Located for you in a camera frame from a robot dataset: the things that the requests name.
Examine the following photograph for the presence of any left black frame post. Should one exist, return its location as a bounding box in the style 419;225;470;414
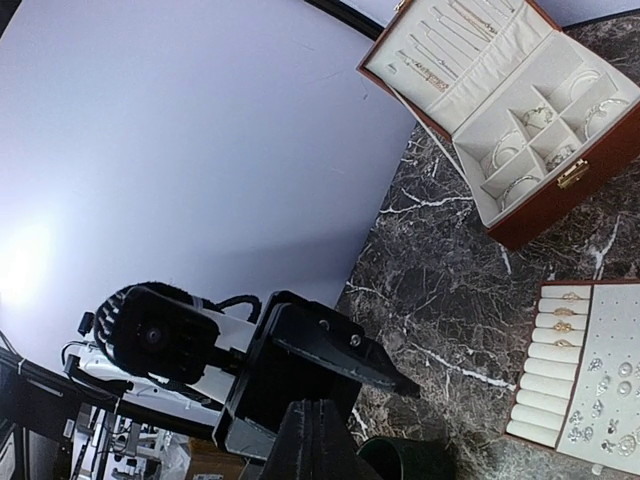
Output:
304;0;384;41

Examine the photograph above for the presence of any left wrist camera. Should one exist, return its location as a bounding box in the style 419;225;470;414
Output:
79;282;264;396

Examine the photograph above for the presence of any red jewelry tray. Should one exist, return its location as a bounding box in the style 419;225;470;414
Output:
504;280;639;476

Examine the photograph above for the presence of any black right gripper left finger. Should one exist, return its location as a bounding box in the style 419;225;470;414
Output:
260;400;314;480

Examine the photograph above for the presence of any red jewelry box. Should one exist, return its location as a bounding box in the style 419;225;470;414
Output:
358;1;639;250

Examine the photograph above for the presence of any dark green glass mug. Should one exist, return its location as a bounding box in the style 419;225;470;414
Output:
358;436;456;480

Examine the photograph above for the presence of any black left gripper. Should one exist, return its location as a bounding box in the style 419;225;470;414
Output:
212;291;420;460

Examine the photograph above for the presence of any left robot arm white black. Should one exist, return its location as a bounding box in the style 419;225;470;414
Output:
63;282;420;461

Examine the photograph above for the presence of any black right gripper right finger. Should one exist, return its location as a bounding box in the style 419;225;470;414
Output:
310;400;381;480

